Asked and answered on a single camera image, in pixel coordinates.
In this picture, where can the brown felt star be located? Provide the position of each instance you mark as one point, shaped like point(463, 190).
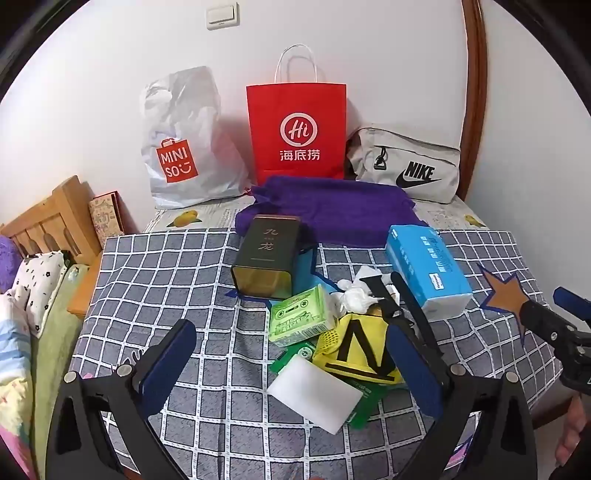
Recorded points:
point(505, 297)

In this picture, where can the purple towel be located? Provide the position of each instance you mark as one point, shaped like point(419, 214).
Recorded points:
point(337, 207)

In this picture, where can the green packet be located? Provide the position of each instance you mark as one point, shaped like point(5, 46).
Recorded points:
point(369, 399)

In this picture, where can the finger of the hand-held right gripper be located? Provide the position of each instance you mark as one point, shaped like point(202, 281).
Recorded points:
point(572, 302)
point(545, 323)

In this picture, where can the brown wooden door frame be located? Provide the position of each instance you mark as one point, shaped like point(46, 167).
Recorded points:
point(475, 92)

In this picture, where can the grey checked blanket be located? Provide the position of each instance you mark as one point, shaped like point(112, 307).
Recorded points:
point(175, 286)

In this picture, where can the red paper bag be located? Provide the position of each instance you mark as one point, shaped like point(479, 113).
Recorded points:
point(298, 129)

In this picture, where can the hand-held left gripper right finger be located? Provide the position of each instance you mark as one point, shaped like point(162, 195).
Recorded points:
point(412, 371)

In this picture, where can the blue felt star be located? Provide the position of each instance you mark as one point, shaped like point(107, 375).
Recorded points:
point(307, 272)

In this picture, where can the fruit print sheet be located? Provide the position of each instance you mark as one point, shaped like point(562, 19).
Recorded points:
point(198, 216)

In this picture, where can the colourful quilt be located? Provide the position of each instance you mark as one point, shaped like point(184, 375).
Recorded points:
point(11, 369)

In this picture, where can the blue tissue pack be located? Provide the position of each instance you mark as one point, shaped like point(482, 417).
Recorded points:
point(427, 267)

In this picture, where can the wooden headboard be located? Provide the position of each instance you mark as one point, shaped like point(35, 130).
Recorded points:
point(51, 221)

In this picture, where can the white plastic shopping bag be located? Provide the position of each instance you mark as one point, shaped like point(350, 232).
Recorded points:
point(184, 147)

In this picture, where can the person's right hand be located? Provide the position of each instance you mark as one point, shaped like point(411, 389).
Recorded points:
point(575, 429)

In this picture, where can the dark green tin box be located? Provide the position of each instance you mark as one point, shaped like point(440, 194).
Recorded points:
point(265, 251)

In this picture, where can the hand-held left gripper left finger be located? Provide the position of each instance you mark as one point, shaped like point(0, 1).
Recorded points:
point(168, 367)

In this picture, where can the white tissue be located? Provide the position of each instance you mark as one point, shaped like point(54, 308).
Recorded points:
point(358, 297)

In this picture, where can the patterned box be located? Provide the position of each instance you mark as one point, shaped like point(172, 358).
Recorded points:
point(107, 220)

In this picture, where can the light green bed sheet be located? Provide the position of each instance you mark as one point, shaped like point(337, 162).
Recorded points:
point(53, 360)

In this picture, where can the white dotted pillow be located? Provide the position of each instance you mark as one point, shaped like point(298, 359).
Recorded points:
point(41, 286)

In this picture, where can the white wall switch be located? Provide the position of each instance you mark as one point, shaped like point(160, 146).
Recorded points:
point(223, 15)

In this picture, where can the purple plush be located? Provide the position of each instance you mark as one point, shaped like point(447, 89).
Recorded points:
point(9, 251)

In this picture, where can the white sponge block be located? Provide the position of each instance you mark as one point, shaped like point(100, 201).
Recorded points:
point(316, 394)

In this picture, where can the light green tissue pack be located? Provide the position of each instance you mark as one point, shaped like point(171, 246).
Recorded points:
point(300, 318)

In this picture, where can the grey waist bag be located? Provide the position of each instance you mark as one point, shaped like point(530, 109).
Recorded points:
point(406, 166)

